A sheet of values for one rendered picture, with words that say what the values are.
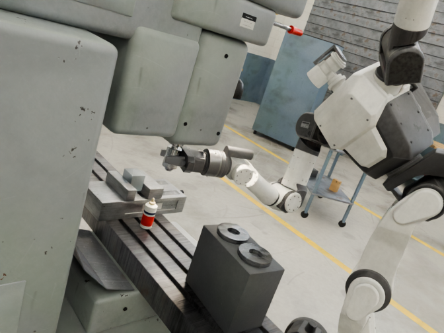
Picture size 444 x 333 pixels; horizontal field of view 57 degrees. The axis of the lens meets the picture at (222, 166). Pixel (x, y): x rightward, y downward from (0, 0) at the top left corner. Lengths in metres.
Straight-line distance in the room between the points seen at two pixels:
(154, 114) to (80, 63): 0.30
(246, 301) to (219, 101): 0.54
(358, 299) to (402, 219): 0.30
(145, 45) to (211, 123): 0.33
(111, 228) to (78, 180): 0.52
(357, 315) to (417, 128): 0.62
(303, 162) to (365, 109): 0.36
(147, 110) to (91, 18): 0.25
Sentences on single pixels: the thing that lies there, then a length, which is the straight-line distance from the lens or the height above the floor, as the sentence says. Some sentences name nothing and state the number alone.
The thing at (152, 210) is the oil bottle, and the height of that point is 1.03.
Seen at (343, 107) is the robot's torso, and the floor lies 1.54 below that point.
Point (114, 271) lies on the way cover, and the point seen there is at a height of 0.89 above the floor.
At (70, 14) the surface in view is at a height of 1.58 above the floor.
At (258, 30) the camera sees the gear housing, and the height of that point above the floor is 1.67.
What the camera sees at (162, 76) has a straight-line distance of 1.01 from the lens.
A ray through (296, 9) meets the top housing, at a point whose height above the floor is 1.75.
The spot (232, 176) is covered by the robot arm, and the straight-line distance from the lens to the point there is 1.33.
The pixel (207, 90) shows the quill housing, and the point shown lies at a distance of 1.13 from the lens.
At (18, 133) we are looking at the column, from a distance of 0.80.
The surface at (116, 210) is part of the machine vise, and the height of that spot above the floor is 1.00.
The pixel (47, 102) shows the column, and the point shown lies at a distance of 0.80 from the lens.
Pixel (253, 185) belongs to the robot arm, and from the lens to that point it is 1.40.
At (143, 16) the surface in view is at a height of 1.62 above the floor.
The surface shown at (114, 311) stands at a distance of 1.27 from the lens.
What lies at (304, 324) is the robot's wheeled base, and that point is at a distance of 1.90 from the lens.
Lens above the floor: 1.66
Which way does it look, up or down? 18 degrees down
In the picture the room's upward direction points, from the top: 18 degrees clockwise
